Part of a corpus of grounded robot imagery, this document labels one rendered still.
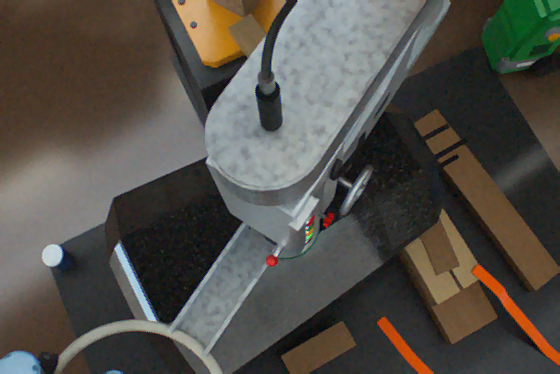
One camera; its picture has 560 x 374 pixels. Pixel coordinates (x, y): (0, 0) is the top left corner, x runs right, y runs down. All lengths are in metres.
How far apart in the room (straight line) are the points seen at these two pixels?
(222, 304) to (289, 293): 0.41
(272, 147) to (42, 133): 2.22
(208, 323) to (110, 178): 1.46
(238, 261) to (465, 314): 1.30
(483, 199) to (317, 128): 1.80
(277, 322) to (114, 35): 1.88
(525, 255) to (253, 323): 1.35
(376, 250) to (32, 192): 1.77
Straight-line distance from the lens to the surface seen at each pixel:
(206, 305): 1.61
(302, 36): 1.13
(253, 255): 1.61
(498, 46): 3.04
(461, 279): 2.55
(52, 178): 3.03
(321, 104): 1.06
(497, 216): 2.77
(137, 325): 1.60
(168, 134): 2.91
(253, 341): 2.02
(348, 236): 1.94
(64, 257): 2.78
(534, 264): 2.78
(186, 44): 2.25
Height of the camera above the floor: 2.64
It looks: 73 degrees down
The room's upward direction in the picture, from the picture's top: 6 degrees counter-clockwise
